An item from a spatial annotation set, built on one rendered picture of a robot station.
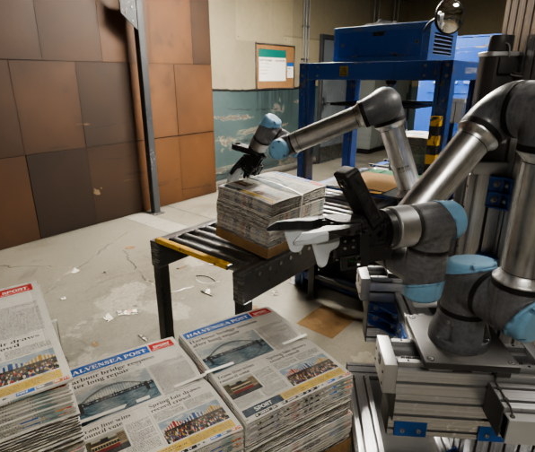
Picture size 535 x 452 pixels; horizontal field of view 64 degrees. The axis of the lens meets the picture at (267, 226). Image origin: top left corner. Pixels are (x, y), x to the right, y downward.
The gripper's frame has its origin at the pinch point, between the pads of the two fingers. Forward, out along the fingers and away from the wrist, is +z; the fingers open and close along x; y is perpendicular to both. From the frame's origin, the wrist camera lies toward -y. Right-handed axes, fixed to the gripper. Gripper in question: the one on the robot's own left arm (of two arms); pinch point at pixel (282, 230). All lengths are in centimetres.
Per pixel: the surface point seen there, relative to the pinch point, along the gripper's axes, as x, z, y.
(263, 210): 86, -28, 12
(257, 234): 90, -26, 22
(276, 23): 545, -228, -170
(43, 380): 0.5, 36.9, 17.0
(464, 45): 288, -320, -92
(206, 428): 11.3, 13.0, 39.7
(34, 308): 22.9, 40.5, 13.9
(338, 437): 16, -19, 56
